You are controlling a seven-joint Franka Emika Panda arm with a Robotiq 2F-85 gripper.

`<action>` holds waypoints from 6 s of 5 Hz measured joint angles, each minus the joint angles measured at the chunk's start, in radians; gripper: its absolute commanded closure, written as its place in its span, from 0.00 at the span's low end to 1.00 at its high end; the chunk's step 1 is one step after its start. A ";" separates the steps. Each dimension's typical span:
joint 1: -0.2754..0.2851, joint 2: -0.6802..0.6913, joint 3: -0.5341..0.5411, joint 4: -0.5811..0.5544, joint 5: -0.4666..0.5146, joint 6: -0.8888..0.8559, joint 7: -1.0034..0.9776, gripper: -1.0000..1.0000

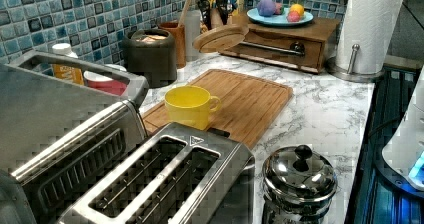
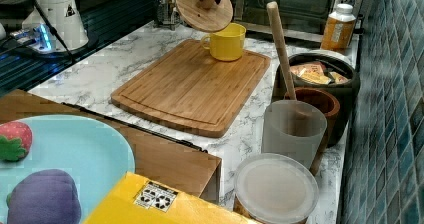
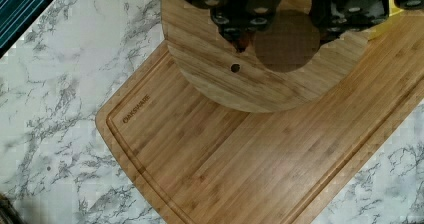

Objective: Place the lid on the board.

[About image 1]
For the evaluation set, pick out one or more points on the frosted white tumbler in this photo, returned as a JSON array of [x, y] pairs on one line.
[[192, 30]]

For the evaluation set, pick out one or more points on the black canister with packets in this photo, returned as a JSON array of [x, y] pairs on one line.
[[152, 54]]

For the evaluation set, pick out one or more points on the round wooden lid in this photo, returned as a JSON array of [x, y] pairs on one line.
[[220, 38]]

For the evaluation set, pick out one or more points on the pink toy fruit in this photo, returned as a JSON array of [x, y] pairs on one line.
[[279, 9]]

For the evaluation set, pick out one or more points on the paper towel roll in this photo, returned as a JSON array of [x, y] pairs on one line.
[[370, 25]]

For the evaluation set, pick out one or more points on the yellow toy fruit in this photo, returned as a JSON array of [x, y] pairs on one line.
[[297, 8]]

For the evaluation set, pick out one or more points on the wooden drawer box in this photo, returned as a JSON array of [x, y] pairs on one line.
[[303, 47]]

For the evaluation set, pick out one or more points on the wooden spoon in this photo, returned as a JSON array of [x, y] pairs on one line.
[[184, 13]]

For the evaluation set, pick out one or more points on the shiny steel kettle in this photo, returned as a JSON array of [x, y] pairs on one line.
[[299, 185]]

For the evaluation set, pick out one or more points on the purple toy fruit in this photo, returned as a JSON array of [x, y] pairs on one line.
[[266, 8]]

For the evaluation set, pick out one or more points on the light blue plate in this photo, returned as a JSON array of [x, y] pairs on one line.
[[278, 20]]

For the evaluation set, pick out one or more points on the wooden cutting board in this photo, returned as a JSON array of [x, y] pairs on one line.
[[249, 104]]

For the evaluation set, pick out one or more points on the red toy strawberry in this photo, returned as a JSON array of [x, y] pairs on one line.
[[293, 16]]

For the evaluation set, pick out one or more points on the silver toaster oven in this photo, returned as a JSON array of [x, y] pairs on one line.
[[57, 138]]

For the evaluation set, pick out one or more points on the brown wooden utensil cup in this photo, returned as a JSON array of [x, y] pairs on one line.
[[178, 32]]

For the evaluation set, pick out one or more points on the silver two-slot toaster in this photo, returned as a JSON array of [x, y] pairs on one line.
[[180, 175]]

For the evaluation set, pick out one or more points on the yellow mug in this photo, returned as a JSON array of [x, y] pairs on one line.
[[191, 106]]

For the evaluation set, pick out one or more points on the red and white mug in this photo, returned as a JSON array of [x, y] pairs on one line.
[[104, 83]]

